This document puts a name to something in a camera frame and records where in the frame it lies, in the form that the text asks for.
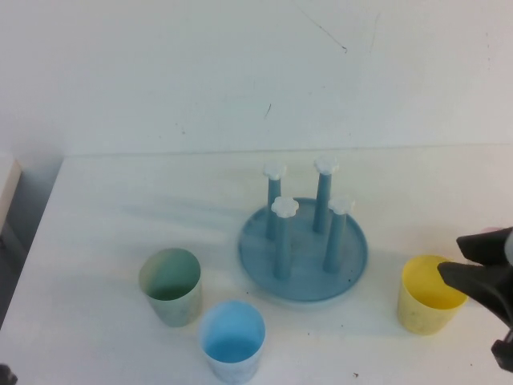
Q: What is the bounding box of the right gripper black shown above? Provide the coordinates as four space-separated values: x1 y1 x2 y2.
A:
436 226 513 371

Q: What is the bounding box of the yellow plastic cup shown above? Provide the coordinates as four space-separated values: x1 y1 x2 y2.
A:
396 254 469 336

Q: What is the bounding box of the blue cup drying rack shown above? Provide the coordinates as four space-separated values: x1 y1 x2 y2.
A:
236 156 369 302

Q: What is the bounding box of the blue plastic cup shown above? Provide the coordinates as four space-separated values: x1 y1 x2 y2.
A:
199 299 266 384

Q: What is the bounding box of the green plastic cup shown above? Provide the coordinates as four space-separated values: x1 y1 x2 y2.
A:
138 247 202 328

